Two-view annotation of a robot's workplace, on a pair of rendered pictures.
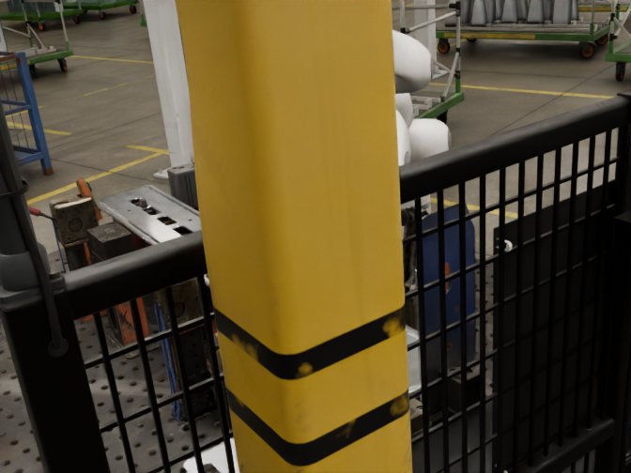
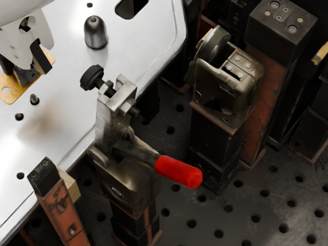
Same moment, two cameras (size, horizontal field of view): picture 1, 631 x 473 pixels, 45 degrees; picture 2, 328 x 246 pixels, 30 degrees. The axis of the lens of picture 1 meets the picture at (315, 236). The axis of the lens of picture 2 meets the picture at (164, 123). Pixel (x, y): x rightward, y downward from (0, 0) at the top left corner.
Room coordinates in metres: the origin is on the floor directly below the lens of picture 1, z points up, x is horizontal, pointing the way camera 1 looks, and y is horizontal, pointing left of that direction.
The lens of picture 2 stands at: (1.28, -0.47, 1.73)
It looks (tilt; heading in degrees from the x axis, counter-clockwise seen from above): 64 degrees down; 71
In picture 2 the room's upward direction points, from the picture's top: 1 degrees clockwise
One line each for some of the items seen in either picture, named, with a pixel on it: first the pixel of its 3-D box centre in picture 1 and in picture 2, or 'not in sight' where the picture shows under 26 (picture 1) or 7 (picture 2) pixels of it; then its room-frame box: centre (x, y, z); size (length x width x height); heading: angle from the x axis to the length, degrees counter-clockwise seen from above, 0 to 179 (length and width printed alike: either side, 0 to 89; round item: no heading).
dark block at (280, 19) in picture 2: not in sight; (258, 96); (1.56, -0.11, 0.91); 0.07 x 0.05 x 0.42; 123
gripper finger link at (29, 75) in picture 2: not in sight; (31, 69); (1.25, -0.07, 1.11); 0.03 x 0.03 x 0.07; 33
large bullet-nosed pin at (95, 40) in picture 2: not in sight; (95, 32); (1.35, 0.01, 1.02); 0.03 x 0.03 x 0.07
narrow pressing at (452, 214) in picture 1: (446, 312); not in sight; (1.01, -0.19, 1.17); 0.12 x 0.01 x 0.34; 123
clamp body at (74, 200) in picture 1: (84, 257); not in sight; (2.03, 0.67, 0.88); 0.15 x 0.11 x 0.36; 123
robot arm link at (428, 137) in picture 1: (417, 162); not in sight; (1.95, -0.29, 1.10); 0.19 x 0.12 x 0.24; 75
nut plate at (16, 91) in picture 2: not in sight; (22, 71); (1.24, -0.05, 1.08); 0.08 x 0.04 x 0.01; 33
